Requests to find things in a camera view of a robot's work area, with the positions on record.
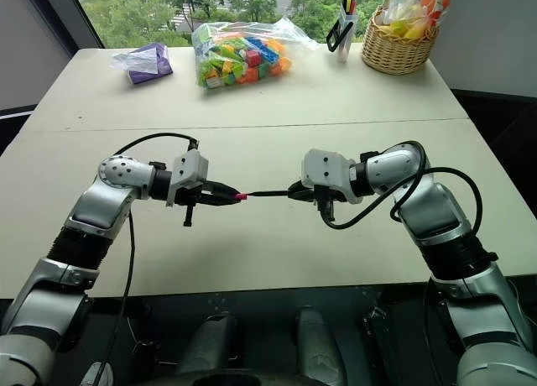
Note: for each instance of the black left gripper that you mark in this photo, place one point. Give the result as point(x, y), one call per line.
point(194, 199)

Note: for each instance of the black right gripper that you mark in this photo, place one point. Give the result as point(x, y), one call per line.
point(324, 197)

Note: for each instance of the pink marker cap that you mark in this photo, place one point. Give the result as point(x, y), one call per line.
point(241, 197)

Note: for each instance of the black marker pen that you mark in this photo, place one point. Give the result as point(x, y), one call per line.
point(270, 192)

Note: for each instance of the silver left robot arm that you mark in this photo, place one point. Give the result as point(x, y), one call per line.
point(96, 205)

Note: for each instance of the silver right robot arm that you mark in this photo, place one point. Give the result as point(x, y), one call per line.
point(436, 210)

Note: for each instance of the red marker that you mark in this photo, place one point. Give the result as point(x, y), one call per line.
point(354, 5)

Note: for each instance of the yellow marker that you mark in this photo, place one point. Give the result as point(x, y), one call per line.
point(349, 3)

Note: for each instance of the clear bag of building blocks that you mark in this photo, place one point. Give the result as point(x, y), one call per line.
point(239, 58)

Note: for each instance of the purple tissue box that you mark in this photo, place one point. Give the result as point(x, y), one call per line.
point(149, 65)

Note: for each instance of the grey rounded shape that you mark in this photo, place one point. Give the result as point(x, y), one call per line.
point(212, 344)
point(316, 344)

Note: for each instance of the white pen holder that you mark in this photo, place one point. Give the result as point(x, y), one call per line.
point(349, 33)

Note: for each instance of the woven wicker basket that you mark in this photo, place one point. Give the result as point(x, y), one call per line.
point(396, 50)

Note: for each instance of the clear bag of toy fruit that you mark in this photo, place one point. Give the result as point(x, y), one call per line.
point(415, 8)

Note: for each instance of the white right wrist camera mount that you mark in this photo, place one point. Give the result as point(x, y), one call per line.
point(325, 165)

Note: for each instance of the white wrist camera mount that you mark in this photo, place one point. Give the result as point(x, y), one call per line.
point(191, 168)
point(325, 165)

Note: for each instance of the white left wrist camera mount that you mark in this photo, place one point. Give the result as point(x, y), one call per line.
point(191, 168)

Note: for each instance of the dark window frame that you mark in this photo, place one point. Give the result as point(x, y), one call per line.
point(67, 12)

